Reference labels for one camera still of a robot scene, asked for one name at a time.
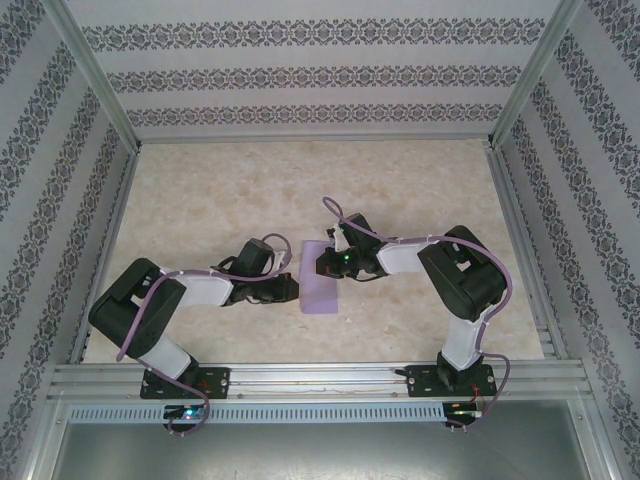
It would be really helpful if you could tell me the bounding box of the purple cloth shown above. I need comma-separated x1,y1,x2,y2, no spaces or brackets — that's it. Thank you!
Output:
298,239,341,315

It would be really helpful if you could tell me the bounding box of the grey metal sheet panel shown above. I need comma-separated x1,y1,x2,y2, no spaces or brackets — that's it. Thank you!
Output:
49,419,614,480

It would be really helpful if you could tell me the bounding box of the left controller board green light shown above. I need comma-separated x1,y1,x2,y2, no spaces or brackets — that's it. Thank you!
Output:
163,404,206,421

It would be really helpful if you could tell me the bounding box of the right controller board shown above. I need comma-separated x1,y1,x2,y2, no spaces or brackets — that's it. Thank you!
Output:
444,402,486,427

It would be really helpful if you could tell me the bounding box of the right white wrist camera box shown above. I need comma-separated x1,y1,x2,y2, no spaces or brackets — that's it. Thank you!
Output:
327,224,352,251

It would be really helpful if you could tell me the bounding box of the long aluminium mounting rail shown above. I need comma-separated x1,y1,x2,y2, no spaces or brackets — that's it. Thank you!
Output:
47,362,594,401

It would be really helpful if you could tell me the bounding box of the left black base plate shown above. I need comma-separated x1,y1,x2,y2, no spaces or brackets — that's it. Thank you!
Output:
139,366,231,400

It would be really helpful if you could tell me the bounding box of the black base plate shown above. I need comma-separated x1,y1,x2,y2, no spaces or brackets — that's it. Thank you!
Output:
139,366,231,400
407,363,499,399

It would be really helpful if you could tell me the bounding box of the aluminium rear frame rail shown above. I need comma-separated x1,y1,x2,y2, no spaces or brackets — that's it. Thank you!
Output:
134,132,496,146

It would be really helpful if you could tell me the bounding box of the grey slotted cable duct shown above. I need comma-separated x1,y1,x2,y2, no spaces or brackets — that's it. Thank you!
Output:
67,402,446,424

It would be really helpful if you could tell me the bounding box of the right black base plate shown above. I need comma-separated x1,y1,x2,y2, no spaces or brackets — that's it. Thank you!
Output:
407,363,499,399

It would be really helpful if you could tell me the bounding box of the left aluminium side rail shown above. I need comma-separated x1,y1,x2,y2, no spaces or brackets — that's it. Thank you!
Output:
67,149,141,364

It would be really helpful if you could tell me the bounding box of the aluminium side rail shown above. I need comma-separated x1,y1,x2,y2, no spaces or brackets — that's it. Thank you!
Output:
487,147,569,359
67,149,141,364

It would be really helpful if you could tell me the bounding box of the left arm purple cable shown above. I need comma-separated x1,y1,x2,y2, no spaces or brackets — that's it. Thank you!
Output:
115,232,295,437

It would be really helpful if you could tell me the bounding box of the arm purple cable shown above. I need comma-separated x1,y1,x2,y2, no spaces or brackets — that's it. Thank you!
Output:
322,197,514,434
115,232,295,437

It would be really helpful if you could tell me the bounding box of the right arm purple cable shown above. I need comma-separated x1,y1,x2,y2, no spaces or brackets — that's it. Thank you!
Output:
322,197,514,434

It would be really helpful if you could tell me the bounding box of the right aluminium side rail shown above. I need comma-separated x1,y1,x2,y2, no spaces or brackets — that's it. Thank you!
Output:
487,147,569,359

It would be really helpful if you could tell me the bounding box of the left aluminium frame post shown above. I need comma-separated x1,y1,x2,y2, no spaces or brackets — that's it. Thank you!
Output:
39,0,144,151

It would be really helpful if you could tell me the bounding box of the aluminium frame post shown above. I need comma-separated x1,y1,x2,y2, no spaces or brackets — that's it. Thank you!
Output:
487,0,586,149
39,0,144,151

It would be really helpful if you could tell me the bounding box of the right aluminium frame post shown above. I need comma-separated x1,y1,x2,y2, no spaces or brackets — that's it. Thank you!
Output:
487,0,586,149

